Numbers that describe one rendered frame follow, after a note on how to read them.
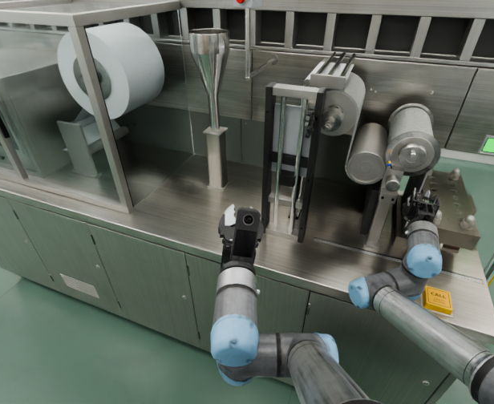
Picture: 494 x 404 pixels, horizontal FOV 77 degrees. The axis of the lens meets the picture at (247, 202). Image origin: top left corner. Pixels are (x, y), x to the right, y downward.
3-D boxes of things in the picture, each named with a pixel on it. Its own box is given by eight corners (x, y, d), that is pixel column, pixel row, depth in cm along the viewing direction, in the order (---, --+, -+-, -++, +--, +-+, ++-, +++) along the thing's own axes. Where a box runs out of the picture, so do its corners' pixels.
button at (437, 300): (423, 308, 91) (426, 303, 90) (422, 289, 96) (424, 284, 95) (450, 316, 89) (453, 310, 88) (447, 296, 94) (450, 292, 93)
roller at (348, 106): (308, 132, 103) (313, 89, 95) (322, 107, 122) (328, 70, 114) (352, 139, 99) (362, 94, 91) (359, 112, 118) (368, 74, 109)
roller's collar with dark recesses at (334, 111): (317, 130, 95) (321, 110, 92) (321, 123, 100) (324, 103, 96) (339, 133, 93) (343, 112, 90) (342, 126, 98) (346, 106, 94)
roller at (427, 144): (386, 167, 99) (397, 134, 92) (388, 135, 118) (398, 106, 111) (426, 175, 95) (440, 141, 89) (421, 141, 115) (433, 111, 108)
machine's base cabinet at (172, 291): (6, 279, 213) (-69, 171, 162) (79, 222, 261) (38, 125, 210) (403, 443, 139) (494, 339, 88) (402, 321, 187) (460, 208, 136)
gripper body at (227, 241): (220, 249, 73) (216, 292, 63) (224, 221, 68) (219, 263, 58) (253, 252, 73) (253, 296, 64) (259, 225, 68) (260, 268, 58)
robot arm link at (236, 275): (217, 280, 54) (263, 285, 55) (220, 261, 58) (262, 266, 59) (214, 306, 59) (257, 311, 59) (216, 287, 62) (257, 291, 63)
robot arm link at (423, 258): (402, 276, 80) (412, 252, 75) (401, 248, 88) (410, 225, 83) (435, 285, 77) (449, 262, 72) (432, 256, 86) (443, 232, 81)
